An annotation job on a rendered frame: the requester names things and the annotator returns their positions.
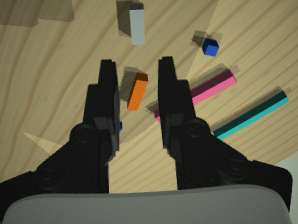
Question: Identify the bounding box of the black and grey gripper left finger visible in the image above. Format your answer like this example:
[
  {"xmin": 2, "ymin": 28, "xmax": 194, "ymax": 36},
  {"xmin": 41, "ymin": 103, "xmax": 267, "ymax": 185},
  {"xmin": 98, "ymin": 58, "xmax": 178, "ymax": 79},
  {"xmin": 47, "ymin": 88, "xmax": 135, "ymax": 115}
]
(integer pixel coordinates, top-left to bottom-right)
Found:
[{"xmin": 0, "ymin": 59, "xmax": 120, "ymax": 224}]

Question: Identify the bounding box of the grey rod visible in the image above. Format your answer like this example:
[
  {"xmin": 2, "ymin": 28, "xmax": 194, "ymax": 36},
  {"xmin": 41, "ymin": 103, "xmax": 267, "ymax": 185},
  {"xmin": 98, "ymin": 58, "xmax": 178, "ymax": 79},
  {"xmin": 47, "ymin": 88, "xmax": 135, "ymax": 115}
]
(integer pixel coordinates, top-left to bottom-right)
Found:
[{"xmin": 130, "ymin": 4, "xmax": 145, "ymax": 45}]

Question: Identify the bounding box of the small blue cube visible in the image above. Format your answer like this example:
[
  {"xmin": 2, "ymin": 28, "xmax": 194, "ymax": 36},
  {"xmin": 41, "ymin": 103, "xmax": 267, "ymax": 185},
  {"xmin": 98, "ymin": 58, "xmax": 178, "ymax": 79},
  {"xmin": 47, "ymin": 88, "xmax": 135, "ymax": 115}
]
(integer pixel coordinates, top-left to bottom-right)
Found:
[{"xmin": 202, "ymin": 38, "xmax": 219, "ymax": 57}]

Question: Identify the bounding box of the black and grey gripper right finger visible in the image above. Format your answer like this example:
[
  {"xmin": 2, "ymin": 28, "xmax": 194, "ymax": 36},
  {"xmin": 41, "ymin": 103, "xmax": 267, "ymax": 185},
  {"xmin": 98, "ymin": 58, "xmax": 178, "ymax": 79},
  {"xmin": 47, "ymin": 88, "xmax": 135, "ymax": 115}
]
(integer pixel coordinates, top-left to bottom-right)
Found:
[{"xmin": 158, "ymin": 56, "xmax": 293, "ymax": 212}]

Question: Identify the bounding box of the orange rod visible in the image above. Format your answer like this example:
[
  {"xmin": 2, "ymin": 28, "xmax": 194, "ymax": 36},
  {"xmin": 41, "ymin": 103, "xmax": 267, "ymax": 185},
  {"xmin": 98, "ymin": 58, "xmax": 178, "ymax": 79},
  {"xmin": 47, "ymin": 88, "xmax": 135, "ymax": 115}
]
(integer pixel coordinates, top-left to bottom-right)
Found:
[{"xmin": 127, "ymin": 73, "xmax": 148, "ymax": 111}]

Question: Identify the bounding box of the pink rod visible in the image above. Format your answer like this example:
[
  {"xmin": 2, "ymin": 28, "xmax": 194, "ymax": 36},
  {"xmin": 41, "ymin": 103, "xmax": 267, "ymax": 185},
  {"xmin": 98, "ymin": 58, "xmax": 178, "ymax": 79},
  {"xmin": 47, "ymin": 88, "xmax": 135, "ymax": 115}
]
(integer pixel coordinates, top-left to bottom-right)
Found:
[{"xmin": 154, "ymin": 69, "xmax": 237, "ymax": 122}]

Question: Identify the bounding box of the turquoise rod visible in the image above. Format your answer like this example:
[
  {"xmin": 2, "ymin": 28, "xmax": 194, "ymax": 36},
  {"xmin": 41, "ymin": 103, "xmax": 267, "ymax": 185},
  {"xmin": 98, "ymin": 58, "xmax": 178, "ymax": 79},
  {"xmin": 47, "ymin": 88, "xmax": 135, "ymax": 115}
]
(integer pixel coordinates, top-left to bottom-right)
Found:
[{"xmin": 213, "ymin": 91, "xmax": 289, "ymax": 140}]

